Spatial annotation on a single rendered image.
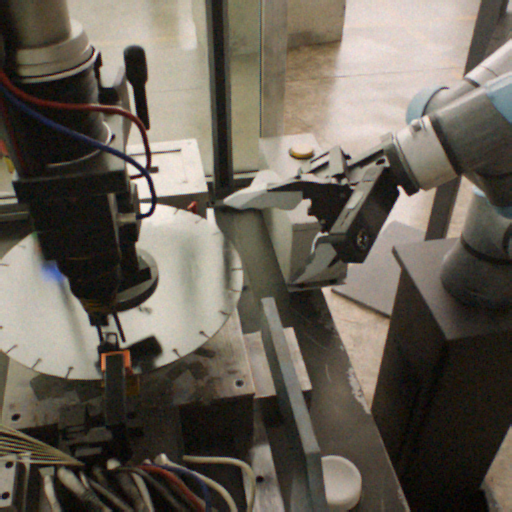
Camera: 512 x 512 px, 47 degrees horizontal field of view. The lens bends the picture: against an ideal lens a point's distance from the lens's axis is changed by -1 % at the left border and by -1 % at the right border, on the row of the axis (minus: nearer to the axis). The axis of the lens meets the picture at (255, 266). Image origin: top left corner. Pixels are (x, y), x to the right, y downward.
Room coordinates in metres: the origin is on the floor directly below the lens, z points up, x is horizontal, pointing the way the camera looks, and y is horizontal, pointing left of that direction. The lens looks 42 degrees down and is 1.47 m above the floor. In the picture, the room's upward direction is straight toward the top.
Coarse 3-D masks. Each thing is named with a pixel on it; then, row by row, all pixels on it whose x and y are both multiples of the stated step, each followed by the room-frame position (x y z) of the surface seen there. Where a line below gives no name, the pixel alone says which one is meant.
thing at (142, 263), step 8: (120, 248) 0.49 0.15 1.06; (128, 248) 0.49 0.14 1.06; (128, 256) 0.49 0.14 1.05; (136, 256) 0.50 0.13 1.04; (120, 264) 0.49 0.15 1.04; (128, 264) 0.49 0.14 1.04; (136, 264) 0.50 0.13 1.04; (144, 264) 0.51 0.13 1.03; (120, 272) 0.49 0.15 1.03; (128, 272) 0.49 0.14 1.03; (136, 272) 0.49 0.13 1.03; (144, 272) 0.50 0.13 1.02; (128, 280) 0.49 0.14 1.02; (136, 280) 0.49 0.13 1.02; (144, 280) 0.50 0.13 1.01; (120, 288) 0.48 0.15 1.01; (128, 288) 0.49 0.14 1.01; (80, 304) 0.46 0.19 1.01; (104, 320) 0.46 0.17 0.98
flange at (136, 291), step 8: (136, 248) 0.62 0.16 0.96; (144, 256) 0.60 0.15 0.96; (152, 256) 0.60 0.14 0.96; (152, 264) 0.58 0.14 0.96; (152, 272) 0.57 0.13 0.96; (152, 280) 0.55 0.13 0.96; (136, 288) 0.54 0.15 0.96; (144, 288) 0.54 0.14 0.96; (152, 288) 0.55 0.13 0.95; (120, 296) 0.52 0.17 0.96; (128, 296) 0.52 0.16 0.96; (136, 296) 0.52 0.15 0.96; (144, 296) 0.53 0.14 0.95; (120, 304) 0.52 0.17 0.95; (128, 304) 0.52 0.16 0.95
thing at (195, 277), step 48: (144, 240) 0.64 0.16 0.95; (192, 240) 0.64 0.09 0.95; (0, 288) 0.55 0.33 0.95; (48, 288) 0.55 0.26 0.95; (192, 288) 0.55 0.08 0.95; (240, 288) 0.55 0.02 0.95; (0, 336) 0.47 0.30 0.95; (48, 336) 0.47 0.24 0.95; (96, 336) 0.47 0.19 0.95; (144, 336) 0.47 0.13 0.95; (192, 336) 0.47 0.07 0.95
